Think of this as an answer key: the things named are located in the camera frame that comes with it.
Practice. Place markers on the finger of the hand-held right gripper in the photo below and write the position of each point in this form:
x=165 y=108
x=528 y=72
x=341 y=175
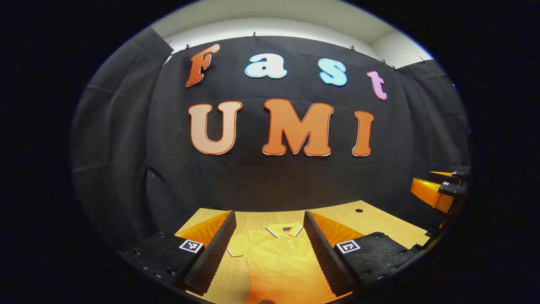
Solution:
x=430 y=192
x=447 y=176

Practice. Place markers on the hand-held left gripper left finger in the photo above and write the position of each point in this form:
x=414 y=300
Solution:
x=219 y=249

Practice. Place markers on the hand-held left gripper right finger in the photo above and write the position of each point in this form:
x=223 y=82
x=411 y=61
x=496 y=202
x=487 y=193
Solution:
x=322 y=253

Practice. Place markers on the orange polo T-shirt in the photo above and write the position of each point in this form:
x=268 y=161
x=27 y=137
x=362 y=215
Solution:
x=278 y=266

